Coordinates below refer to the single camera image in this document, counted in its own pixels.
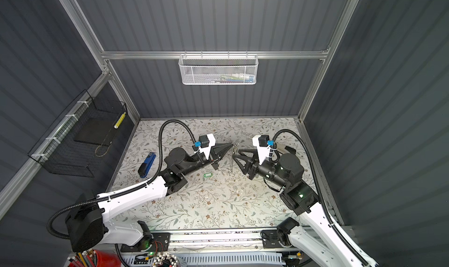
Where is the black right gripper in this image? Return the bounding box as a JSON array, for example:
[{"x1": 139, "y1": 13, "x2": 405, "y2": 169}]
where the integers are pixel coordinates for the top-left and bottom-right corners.
[{"x1": 233, "y1": 147, "x2": 288, "y2": 191}]

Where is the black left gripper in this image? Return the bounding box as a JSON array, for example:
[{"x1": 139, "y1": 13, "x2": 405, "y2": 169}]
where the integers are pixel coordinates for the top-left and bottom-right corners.
[{"x1": 180, "y1": 141, "x2": 231, "y2": 179}]

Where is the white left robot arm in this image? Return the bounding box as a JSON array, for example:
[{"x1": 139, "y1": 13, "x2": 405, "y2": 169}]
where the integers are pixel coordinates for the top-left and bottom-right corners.
[{"x1": 65, "y1": 143, "x2": 233, "y2": 253}]

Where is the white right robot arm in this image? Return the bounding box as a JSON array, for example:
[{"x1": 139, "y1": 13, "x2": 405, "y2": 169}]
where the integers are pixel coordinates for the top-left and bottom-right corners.
[{"x1": 233, "y1": 150, "x2": 378, "y2": 267}]

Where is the green key tag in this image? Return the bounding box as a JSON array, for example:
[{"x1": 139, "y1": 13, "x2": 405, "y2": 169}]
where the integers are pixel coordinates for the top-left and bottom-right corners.
[{"x1": 203, "y1": 172, "x2": 214, "y2": 179}]

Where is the blue stapler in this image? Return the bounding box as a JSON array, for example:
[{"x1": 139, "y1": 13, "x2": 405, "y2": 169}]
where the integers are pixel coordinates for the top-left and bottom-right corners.
[{"x1": 138, "y1": 152, "x2": 156, "y2": 179}]

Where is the yellow marker pen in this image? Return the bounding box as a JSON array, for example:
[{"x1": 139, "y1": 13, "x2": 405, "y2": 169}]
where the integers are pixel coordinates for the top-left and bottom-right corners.
[{"x1": 113, "y1": 112, "x2": 126, "y2": 129}]

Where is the black pad in basket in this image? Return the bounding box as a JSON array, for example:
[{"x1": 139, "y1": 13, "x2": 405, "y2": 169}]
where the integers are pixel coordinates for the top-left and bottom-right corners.
[{"x1": 74, "y1": 118, "x2": 118, "y2": 147}]

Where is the red round object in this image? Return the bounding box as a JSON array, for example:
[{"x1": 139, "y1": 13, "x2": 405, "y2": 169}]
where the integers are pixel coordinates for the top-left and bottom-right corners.
[{"x1": 68, "y1": 248, "x2": 122, "y2": 267}]

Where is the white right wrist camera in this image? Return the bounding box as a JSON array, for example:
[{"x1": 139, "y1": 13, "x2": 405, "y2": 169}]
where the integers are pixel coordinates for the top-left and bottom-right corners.
[{"x1": 252, "y1": 135, "x2": 274, "y2": 165}]

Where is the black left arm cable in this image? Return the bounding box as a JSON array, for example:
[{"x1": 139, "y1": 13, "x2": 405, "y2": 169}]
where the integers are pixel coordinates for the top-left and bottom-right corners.
[{"x1": 46, "y1": 119, "x2": 197, "y2": 240}]

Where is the white wire mesh basket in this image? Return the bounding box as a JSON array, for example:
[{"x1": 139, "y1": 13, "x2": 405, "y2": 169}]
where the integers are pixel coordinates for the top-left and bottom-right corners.
[{"x1": 178, "y1": 55, "x2": 259, "y2": 85}]

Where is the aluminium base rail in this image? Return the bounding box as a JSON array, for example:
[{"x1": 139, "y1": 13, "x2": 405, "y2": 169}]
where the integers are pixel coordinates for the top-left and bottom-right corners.
[{"x1": 120, "y1": 227, "x2": 304, "y2": 257}]

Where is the white perforated cable tray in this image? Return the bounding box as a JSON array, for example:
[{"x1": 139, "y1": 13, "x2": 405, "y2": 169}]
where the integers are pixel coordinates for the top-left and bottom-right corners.
[{"x1": 120, "y1": 252, "x2": 286, "y2": 267}]

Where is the round LED ring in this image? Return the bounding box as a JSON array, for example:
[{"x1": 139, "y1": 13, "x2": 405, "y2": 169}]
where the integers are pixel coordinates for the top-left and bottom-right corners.
[{"x1": 152, "y1": 252, "x2": 180, "y2": 267}]

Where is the black wire basket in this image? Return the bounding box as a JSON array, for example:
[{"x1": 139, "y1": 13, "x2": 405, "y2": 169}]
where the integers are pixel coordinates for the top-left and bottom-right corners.
[{"x1": 28, "y1": 90, "x2": 127, "y2": 178}]

